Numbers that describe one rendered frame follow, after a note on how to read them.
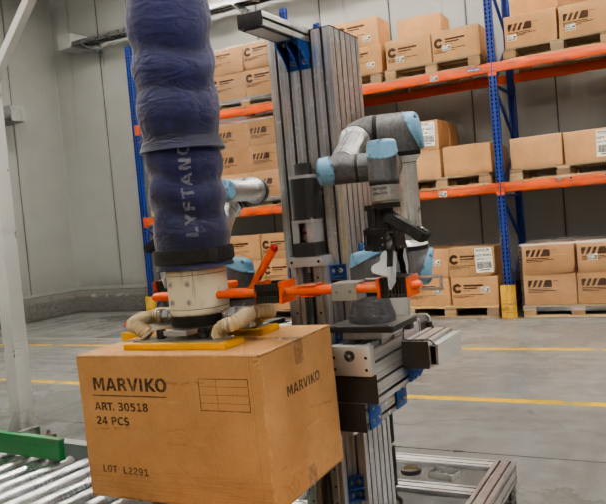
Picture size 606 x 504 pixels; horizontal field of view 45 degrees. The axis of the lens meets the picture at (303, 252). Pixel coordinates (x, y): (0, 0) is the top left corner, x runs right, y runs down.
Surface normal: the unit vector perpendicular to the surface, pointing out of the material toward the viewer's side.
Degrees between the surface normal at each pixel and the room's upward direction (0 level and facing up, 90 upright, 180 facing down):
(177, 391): 91
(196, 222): 74
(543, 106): 90
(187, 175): 109
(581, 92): 90
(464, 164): 91
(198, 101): 80
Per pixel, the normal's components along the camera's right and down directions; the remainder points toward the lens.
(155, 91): -0.40, -0.20
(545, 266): -0.45, 0.08
